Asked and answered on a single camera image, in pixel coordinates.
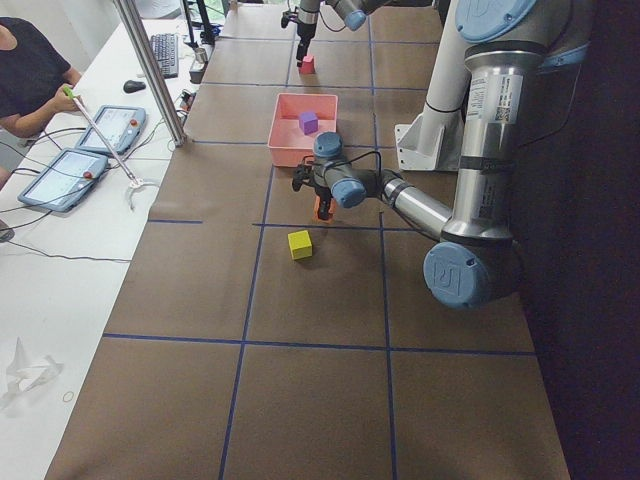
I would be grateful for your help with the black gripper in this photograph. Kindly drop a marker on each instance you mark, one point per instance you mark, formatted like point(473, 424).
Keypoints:
point(304, 30)
point(324, 196)

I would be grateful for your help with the orange foam block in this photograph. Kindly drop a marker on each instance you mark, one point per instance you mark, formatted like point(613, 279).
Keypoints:
point(323, 211)

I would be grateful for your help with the purple foam block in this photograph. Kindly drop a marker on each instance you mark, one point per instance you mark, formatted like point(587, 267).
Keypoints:
point(308, 122)

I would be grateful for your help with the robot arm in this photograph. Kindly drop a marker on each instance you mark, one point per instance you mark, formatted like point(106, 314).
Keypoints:
point(465, 212)
point(352, 12)

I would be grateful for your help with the pink plastic bin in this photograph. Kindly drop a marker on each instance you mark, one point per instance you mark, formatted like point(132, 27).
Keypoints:
point(297, 120)

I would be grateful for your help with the red foam block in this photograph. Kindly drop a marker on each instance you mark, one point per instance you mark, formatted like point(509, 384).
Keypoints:
point(307, 66)

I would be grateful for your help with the yellow foam block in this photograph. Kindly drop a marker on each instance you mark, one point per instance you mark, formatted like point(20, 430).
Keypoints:
point(300, 245)

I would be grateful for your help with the black keyboard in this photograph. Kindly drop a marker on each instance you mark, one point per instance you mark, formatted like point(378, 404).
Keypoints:
point(165, 50)

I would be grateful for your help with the black computer mouse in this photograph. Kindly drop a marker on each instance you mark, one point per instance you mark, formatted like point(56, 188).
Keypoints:
point(132, 86)

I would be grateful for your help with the grabber stick tool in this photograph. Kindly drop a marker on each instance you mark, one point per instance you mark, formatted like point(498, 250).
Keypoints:
point(135, 183)

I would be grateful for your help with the upper teach pendant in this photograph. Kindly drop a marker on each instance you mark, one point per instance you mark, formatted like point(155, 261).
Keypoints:
point(121, 125)

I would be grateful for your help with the teach pendant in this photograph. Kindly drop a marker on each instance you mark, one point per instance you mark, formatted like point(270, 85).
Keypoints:
point(121, 125)
point(63, 183)

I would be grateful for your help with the lower teach pendant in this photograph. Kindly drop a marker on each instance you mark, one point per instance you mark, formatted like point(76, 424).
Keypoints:
point(63, 183)

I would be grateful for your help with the person in black shirt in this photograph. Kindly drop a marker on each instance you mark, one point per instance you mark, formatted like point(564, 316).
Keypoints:
point(33, 78)

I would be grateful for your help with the crumpled white paper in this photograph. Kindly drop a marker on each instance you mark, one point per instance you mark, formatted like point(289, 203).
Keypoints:
point(21, 373)

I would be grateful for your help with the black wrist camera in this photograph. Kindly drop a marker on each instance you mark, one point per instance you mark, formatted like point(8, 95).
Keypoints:
point(288, 17)
point(302, 176)

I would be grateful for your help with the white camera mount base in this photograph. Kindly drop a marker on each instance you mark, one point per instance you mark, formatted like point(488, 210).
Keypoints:
point(432, 142)

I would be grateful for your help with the white camera pole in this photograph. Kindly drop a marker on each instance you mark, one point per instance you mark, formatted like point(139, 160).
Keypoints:
point(450, 78)

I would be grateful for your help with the aluminium frame post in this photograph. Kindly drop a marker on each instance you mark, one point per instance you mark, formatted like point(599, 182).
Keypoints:
point(134, 26)

